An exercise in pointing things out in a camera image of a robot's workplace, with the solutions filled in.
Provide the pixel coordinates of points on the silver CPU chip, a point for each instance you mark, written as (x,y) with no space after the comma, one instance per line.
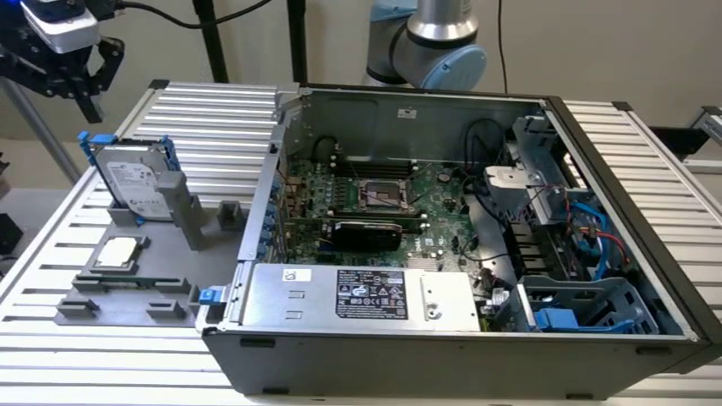
(118,252)

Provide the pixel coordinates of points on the green RAM stick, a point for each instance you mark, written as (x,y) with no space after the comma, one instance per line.
(147,280)

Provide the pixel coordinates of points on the aluminium frame rail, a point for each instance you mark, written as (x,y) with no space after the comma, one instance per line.
(705,122)

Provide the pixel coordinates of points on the black fan shroud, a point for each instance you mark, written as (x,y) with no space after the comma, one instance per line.
(530,249)

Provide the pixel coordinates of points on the metal drive cage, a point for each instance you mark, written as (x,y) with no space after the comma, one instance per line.
(536,186)

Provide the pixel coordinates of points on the black open PC case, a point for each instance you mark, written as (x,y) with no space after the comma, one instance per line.
(451,363)

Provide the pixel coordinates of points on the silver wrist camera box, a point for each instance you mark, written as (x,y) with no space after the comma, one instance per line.
(64,29)

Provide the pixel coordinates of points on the blue case latch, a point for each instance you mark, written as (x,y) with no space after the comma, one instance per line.
(210,296)

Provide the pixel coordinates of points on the black graphics card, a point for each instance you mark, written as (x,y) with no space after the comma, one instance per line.
(366,237)

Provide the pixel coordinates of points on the blue disk caddy tabs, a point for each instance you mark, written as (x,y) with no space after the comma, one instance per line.
(556,319)

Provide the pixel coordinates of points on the silver power supply unit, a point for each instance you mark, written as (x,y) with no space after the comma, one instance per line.
(315,304)

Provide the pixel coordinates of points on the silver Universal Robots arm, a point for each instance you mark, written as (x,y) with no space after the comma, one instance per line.
(429,46)

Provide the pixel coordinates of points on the small black box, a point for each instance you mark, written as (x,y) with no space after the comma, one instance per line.
(10,234)

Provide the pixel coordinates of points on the silver chipset heatsink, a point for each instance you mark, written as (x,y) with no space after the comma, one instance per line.
(425,264)

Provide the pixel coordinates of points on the black RAM slot row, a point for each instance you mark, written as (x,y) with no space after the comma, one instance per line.
(378,215)
(381,168)

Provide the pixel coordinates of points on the grey parts rack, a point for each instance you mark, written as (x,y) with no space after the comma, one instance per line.
(135,304)

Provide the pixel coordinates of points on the metal CPU socket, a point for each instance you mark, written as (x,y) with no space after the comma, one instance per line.
(385,193)

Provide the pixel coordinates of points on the green Dell motherboard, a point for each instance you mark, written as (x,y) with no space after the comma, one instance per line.
(446,220)

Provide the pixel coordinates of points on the black flat panel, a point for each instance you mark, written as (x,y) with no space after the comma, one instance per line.
(674,141)

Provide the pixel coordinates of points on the black stand pole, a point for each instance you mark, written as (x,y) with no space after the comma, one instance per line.
(297,42)
(214,46)

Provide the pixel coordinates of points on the blue drive bay cage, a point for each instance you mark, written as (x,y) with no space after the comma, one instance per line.
(614,304)

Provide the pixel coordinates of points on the hard disk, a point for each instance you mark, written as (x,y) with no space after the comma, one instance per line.
(133,182)

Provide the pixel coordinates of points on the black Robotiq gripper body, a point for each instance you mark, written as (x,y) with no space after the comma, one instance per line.
(34,72)

